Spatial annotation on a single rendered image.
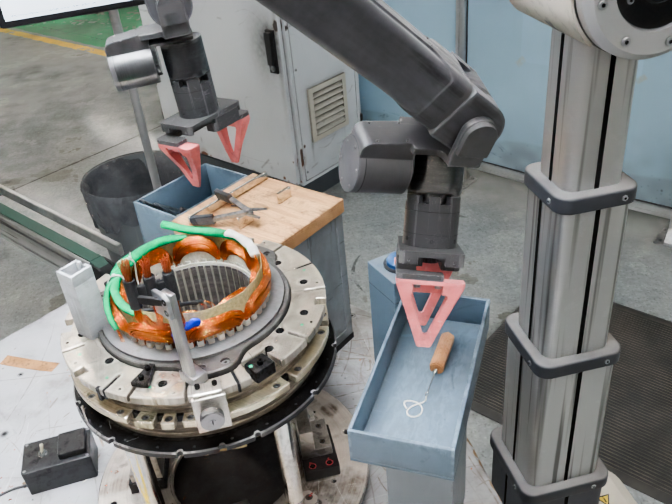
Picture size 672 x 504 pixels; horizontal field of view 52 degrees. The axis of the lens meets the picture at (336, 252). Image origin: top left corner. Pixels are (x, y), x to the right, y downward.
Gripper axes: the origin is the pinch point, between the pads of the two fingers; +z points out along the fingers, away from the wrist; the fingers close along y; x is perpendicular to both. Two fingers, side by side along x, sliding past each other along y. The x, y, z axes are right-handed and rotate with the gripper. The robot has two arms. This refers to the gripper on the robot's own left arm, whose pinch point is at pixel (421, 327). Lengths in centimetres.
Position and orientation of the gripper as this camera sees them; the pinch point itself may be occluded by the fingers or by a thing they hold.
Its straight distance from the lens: 75.9
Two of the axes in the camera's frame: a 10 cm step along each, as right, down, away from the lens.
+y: -0.7, 1.7, -9.8
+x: 10.0, 0.8, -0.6
